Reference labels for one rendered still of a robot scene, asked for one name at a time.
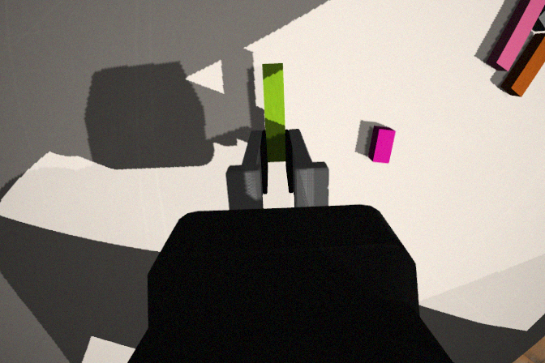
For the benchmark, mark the pink rod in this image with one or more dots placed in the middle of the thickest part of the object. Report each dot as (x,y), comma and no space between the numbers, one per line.
(515,34)

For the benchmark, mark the lime green rod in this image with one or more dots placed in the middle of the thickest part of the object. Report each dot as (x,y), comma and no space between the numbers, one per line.
(274,111)

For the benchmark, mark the orange rod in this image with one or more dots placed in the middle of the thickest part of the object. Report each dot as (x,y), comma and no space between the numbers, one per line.
(526,67)

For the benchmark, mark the grey rod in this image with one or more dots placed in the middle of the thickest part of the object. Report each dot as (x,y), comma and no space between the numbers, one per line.
(540,22)

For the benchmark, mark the magenta rectangular block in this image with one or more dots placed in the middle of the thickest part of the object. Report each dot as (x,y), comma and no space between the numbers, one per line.
(381,144)

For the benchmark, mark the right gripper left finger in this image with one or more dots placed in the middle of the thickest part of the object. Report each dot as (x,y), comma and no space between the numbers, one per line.
(246,183)

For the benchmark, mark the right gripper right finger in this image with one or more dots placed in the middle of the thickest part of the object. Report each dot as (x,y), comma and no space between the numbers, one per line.
(308,180)

